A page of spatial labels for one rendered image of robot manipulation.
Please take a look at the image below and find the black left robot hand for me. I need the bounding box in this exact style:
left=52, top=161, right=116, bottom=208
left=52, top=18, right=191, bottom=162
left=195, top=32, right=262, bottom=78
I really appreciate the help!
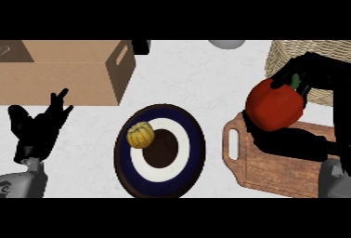
left=8, top=87, right=76, bottom=165

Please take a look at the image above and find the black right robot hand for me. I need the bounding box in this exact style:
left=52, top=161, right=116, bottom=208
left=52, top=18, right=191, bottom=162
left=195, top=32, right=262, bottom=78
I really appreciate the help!
left=242, top=51, right=351, bottom=177

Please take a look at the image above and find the red bell pepper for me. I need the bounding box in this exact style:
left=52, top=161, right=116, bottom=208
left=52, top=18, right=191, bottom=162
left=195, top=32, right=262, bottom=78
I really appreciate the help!
left=244, top=73, right=306, bottom=132

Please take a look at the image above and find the wicker basket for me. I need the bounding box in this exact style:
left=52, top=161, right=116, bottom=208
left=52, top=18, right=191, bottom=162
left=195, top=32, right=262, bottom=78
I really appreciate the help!
left=265, top=40, right=351, bottom=108

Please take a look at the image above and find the brown wooden cutting board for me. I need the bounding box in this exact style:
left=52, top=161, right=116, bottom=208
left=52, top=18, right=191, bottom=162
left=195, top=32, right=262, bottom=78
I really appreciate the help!
left=222, top=111, right=341, bottom=199

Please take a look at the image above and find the open wooden drawer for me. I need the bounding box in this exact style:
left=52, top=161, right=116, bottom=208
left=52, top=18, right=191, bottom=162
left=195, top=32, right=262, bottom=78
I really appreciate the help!
left=0, top=40, right=138, bottom=107

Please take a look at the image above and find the small yellow squash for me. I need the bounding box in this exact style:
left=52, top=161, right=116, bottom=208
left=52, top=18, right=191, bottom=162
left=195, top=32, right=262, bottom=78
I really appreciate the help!
left=127, top=121, right=157, bottom=150

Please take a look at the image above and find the grey round object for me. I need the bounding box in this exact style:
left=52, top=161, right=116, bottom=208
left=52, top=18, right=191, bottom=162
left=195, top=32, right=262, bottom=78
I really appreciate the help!
left=209, top=40, right=248, bottom=50

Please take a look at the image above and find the blue and white plate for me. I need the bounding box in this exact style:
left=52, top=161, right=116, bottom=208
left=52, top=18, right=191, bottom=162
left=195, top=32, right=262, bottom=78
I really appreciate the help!
left=113, top=103, right=207, bottom=199

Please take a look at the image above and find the black object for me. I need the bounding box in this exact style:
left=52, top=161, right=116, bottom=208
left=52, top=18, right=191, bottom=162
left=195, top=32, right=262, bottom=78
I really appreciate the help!
left=130, top=40, right=152, bottom=56

